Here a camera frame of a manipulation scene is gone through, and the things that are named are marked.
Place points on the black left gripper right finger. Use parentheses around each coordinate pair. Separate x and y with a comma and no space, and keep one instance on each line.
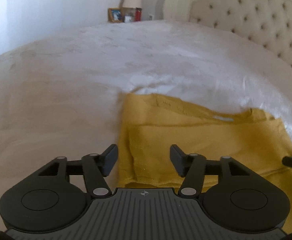
(191,167)

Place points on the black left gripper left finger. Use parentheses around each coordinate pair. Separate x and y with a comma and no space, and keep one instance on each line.
(95,168)

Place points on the yellow knit sweater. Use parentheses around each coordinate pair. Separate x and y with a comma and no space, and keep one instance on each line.
(152,123)

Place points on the white bed cover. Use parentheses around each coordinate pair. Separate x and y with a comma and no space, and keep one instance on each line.
(64,95)

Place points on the tufted cream headboard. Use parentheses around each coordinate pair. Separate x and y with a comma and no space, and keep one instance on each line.
(264,22)

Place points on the small glass jar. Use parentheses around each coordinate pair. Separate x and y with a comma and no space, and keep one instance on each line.
(127,19)

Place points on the wooden picture frame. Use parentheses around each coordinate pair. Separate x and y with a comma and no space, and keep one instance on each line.
(115,15)

